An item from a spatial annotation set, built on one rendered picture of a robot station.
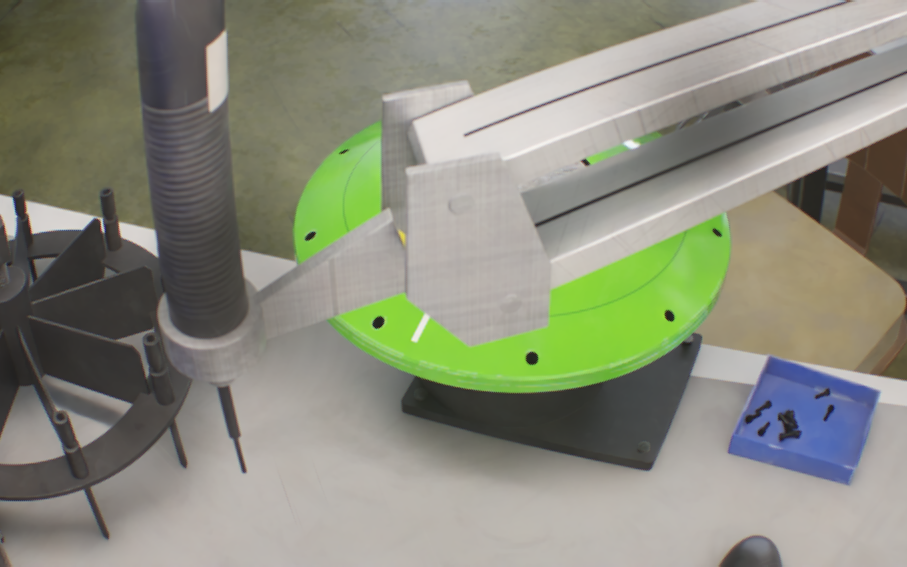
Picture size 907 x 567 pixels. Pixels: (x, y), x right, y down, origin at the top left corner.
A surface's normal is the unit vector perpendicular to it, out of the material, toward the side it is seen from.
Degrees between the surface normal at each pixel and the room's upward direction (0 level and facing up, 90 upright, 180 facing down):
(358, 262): 90
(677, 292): 24
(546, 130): 19
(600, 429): 0
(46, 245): 4
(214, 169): 90
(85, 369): 87
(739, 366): 0
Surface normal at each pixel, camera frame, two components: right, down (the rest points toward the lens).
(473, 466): 0.00, -0.76
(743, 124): -0.32, -0.67
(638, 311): 0.22, -0.48
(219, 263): 0.63, 0.50
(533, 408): 0.14, 0.64
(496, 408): -0.16, 0.64
